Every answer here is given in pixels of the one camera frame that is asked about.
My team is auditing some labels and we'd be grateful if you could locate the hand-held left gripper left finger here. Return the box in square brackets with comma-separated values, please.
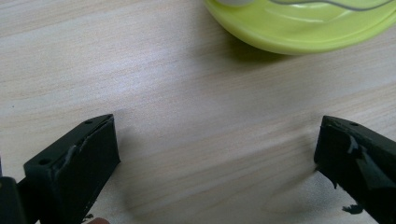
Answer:
[22, 113, 121, 224]

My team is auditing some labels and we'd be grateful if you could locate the yellow-green plastic plate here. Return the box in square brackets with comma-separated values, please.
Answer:
[204, 0, 396, 56]

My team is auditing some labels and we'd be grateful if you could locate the white cable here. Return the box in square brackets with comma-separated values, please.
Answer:
[269, 0, 395, 12]

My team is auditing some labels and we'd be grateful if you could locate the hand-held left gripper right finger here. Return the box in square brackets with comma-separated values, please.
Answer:
[313, 115, 396, 224]

